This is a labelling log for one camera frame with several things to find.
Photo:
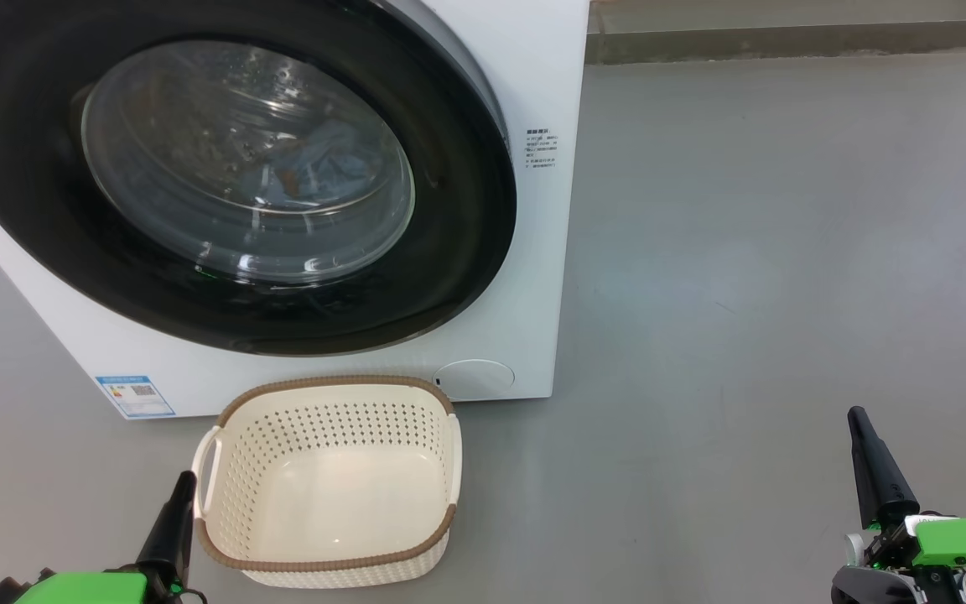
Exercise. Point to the black-rimmed glass washer door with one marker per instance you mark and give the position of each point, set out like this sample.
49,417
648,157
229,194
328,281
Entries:
30,210

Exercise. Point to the white front-load washing machine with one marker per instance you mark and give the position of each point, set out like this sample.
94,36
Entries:
533,294

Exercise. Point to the black text warning sticker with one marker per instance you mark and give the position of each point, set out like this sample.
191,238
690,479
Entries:
541,148

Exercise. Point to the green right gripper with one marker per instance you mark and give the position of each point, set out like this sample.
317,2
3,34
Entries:
961,545

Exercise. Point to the blue garment with orange print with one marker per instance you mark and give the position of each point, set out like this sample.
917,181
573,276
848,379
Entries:
332,159

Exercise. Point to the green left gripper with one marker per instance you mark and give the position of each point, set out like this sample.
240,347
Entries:
80,589

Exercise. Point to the blue energy label sticker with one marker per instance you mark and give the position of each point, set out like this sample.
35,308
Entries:
135,396

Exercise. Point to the round white filter cover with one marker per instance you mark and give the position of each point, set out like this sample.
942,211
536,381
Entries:
475,379

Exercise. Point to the stainless steel washing machine drum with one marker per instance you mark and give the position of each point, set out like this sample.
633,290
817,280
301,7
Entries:
223,59

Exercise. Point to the cream laundry basket brown rim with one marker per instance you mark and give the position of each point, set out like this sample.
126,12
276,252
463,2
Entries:
324,503

